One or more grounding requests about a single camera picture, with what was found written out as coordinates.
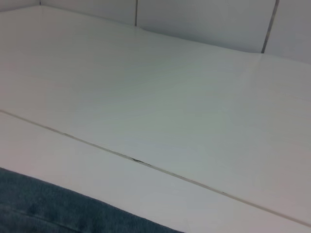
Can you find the blue denim shorts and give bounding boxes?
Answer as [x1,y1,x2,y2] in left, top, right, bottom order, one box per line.
[0,166,168,233]

